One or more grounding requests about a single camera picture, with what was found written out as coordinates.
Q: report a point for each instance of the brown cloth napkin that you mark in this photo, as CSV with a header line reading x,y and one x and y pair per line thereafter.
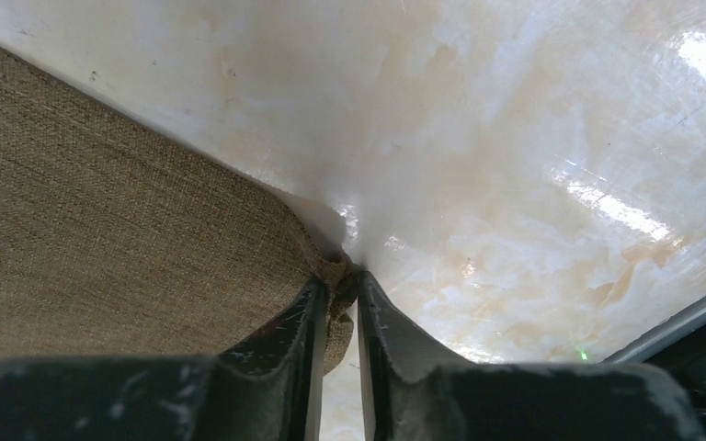
x,y
116,240

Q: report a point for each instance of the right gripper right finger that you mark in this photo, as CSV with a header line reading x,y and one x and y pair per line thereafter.
x,y
416,388

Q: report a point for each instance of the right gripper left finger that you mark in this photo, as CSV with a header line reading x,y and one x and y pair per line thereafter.
x,y
267,387

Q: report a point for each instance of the aluminium frame rail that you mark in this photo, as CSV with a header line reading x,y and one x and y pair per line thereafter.
x,y
666,333

